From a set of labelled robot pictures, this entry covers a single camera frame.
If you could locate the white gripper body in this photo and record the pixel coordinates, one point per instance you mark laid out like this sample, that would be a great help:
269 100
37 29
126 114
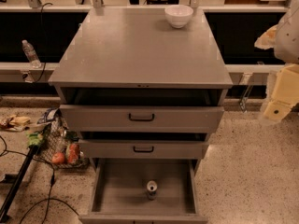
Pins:
288 39

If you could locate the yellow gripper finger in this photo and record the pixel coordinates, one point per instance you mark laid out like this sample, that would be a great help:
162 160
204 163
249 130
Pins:
267 40

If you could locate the redbull can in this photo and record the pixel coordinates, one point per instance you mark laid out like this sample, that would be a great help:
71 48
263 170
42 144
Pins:
151 189

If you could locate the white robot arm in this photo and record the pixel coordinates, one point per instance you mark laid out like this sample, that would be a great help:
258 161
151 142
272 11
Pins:
286 49

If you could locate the grey top drawer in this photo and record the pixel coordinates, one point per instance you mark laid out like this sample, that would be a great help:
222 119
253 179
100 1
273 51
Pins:
142 119

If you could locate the grey drawer cabinet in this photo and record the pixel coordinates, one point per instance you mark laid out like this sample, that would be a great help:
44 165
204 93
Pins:
134 57

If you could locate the grey open bottom drawer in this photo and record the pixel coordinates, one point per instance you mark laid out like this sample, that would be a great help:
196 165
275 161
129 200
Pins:
120 195

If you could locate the grey middle drawer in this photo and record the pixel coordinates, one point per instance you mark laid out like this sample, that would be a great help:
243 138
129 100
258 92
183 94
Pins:
137 149

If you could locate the white ceramic bowl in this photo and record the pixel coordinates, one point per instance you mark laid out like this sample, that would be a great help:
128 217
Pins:
178 15

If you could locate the red snack bag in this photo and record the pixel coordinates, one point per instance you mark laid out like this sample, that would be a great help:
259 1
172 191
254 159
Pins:
72 153

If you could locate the red apple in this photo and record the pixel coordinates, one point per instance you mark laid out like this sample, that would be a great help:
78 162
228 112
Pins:
58 158

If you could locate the clear plastic water bottle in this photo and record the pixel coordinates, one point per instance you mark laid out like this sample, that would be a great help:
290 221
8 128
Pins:
31 55

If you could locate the green snack packet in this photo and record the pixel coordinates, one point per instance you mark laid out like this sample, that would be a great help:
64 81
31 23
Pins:
35 139

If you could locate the yellow food wrapper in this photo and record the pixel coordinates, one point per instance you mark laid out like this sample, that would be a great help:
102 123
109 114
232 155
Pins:
14 123

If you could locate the black metal pole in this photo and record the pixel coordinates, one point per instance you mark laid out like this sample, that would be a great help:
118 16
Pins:
16 184

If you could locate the metal clamp bracket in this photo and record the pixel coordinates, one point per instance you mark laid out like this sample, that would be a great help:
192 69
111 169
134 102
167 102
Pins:
245 81

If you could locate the wire mesh basket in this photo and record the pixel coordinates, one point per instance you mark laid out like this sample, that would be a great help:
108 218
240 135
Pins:
57 137

